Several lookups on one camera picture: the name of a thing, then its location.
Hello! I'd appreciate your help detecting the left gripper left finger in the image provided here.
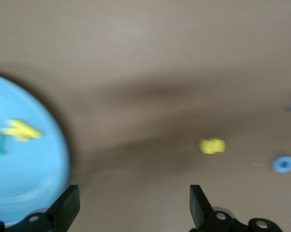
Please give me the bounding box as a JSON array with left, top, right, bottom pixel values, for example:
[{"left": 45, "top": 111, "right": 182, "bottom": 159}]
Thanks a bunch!
[{"left": 46, "top": 185, "right": 80, "bottom": 232}]

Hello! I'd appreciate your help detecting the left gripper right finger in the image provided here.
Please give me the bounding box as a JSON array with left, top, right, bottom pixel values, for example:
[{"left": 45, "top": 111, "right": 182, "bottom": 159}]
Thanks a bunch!
[{"left": 189, "top": 184, "right": 233, "bottom": 232}]

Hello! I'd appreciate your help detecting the yellow letter s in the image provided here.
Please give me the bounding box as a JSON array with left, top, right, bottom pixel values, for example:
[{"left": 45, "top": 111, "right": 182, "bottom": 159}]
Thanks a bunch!
[{"left": 199, "top": 137, "right": 226, "bottom": 155}]

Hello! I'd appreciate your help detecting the yellow letter k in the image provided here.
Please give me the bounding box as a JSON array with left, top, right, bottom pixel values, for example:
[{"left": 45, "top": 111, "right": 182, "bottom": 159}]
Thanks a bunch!
[{"left": 0, "top": 119, "right": 43, "bottom": 142}]

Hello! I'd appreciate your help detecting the brown table cover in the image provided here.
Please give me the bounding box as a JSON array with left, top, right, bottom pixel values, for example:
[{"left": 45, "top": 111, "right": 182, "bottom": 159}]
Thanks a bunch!
[{"left": 0, "top": 0, "right": 291, "bottom": 232}]

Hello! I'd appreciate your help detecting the blue round plate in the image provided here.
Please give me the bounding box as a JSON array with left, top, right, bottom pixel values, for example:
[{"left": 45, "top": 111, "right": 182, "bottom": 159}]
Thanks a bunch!
[{"left": 0, "top": 72, "right": 71, "bottom": 225}]

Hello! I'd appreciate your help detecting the blue letter o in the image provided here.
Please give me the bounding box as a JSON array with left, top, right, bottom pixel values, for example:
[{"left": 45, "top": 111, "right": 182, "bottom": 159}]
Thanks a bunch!
[{"left": 271, "top": 154, "right": 291, "bottom": 173}]

